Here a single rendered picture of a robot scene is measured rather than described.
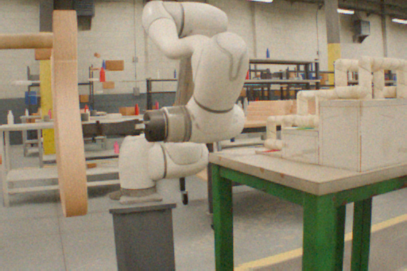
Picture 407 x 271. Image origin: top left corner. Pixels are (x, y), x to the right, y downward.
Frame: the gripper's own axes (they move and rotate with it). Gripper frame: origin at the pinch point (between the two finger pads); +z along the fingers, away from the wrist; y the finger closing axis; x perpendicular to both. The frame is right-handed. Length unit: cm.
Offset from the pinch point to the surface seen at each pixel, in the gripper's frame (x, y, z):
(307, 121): -2, -3, -62
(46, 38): 19.1, -9.0, 6.1
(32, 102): 129, 951, 43
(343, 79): 8, -17, -65
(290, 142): -8, 2, -59
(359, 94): 3, -23, -63
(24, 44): 18.0, -8.6, 10.6
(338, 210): -40, 30, -102
